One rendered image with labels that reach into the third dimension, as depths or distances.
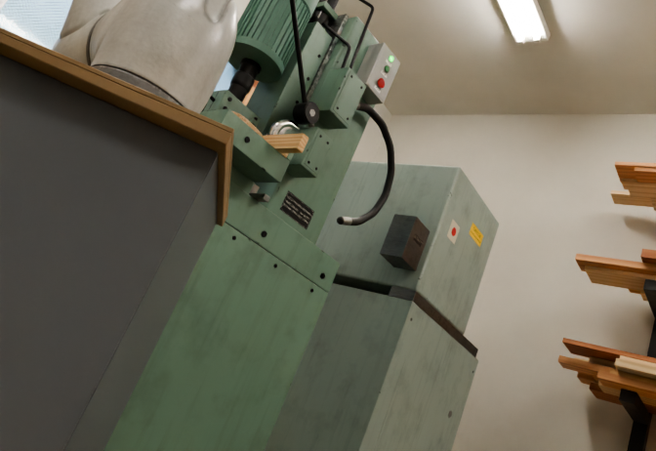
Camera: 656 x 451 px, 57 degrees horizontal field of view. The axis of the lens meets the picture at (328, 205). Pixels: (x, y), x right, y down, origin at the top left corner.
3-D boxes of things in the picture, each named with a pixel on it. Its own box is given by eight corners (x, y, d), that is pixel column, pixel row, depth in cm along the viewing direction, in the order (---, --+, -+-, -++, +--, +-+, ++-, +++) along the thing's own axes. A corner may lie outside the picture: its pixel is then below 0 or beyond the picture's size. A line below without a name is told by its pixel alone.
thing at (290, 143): (146, 152, 180) (152, 141, 181) (151, 156, 181) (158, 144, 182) (297, 147, 134) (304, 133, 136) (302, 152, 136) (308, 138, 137)
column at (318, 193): (211, 216, 176) (307, 26, 200) (262, 251, 191) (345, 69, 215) (261, 221, 161) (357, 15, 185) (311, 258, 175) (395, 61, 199)
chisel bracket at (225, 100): (197, 116, 162) (212, 91, 165) (233, 145, 171) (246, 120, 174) (214, 114, 157) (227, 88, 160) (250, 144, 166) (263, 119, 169)
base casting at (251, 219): (78, 180, 159) (96, 150, 162) (229, 273, 196) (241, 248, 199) (170, 184, 128) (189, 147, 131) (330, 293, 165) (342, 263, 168)
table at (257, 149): (60, 120, 163) (71, 102, 165) (147, 179, 183) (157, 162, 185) (184, 103, 121) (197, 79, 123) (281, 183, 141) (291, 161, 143)
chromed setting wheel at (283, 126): (257, 147, 159) (276, 109, 163) (287, 173, 167) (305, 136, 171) (265, 147, 157) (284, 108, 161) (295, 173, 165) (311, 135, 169)
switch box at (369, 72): (350, 85, 184) (369, 44, 189) (368, 105, 190) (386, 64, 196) (366, 83, 180) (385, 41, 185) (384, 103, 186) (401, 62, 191)
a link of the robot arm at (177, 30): (116, 53, 73) (195, -79, 80) (60, 75, 86) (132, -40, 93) (217, 129, 82) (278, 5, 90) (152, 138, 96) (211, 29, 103)
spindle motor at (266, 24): (211, 48, 171) (256, -33, 181) (252, 87, 182) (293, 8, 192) (250, 39, 158) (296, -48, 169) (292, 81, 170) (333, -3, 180)
